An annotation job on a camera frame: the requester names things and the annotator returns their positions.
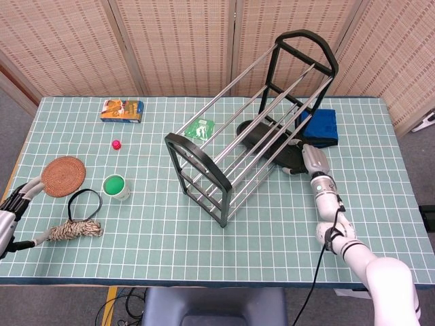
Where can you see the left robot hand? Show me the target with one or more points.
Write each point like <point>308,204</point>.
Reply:
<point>8,220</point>

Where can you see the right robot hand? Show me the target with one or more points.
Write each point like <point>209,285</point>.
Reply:
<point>316,158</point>

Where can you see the black slipper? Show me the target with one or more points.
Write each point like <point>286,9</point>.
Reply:
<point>258,134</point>

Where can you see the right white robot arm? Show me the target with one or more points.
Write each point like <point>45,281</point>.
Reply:
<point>374,265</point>

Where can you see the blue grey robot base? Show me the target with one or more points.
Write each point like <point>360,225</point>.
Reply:
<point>214,307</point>

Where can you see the blue folded cloth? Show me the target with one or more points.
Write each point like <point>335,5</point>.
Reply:
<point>323,130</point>

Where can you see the round woven brown coaster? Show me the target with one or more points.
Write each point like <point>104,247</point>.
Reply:
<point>64,175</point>

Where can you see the white stand foot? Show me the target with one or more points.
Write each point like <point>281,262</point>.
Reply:
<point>423,123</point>

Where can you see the white flower print paper cup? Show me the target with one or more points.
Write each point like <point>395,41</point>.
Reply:
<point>123,194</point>

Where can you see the green flat packet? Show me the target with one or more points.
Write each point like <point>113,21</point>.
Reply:
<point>200,129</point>

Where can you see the black floor object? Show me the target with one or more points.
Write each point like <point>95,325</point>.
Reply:
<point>429,219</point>

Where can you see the small red cap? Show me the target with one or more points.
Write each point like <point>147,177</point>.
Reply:
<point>117,145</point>

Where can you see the white paper sheet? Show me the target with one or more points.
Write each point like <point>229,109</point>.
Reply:
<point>350,292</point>

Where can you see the orange and blue box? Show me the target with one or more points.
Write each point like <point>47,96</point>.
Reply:
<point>120,110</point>

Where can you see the teal grid tablecloth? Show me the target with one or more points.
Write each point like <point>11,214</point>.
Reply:
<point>170,244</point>

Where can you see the bamboo folding screen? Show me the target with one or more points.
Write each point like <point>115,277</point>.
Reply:
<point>170,44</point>

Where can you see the metal shoe rack black frame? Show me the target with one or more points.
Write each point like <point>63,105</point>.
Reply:
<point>200,159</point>

